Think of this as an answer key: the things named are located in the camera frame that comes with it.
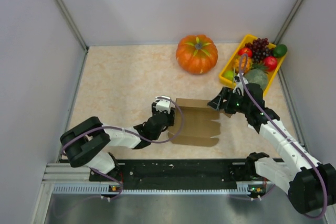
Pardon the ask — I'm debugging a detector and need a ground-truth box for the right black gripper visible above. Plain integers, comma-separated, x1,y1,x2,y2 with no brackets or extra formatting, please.
207,87,250,114

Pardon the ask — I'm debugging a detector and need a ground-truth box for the brown cardboard box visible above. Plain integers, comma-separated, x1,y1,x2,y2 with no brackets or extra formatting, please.
167,98,231,147

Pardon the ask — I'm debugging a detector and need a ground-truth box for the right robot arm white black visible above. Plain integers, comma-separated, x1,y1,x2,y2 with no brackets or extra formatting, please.
207,83,335,214

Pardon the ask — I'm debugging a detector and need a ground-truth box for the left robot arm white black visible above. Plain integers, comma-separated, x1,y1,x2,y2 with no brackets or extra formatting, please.
60,96,175,180

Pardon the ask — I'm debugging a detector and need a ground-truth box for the green lime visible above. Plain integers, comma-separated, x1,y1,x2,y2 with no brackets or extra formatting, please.
223,70,236,82

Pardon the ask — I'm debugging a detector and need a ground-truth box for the green melon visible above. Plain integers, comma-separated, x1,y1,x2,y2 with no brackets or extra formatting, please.
244,69,268,91

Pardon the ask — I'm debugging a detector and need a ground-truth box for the orange pineapple toy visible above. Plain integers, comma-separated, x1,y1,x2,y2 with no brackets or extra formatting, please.
233,56,252,74

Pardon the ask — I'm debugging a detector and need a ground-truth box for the orange pumpkin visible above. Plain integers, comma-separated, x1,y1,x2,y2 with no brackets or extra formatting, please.
175,34,218,74

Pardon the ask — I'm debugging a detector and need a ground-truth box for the red apple left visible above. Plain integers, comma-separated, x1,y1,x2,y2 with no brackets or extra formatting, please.
237,47,253,58

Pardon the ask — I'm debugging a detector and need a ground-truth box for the red apple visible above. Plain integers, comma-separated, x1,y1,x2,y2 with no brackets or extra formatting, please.
264,56,278,72
237,47,253,58

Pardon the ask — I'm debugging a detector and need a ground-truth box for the yellow plastic tray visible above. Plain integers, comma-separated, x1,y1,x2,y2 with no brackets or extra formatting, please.
218,34,286,98

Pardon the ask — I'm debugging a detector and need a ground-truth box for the red apple right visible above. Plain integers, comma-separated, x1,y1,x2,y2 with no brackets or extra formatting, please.
264,56,278,72

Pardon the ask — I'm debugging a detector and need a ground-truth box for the dark purple grape bunch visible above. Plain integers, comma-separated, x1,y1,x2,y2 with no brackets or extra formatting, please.
245,38,272,63

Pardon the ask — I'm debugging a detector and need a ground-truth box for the green avocado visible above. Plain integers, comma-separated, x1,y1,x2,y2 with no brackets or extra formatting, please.
272,44,288,58

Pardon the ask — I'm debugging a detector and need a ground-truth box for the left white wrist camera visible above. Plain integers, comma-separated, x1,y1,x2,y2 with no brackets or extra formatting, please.
154,95,172,113

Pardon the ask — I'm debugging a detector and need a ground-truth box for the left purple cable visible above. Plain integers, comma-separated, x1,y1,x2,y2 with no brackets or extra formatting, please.
60,95,185,201

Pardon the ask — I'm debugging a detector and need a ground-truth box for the purple cable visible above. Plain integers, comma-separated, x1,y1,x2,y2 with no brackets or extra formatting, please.
60,95,185,201
238,53,328,219

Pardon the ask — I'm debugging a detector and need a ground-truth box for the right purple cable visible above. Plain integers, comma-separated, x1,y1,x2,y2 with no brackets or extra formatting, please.
238,53,328,219

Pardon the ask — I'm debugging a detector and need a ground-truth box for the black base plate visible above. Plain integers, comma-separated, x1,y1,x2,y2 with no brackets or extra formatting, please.
89,158,263,190

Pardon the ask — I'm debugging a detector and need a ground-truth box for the white cable duct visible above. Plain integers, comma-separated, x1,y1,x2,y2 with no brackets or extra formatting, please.
53,184,266,195

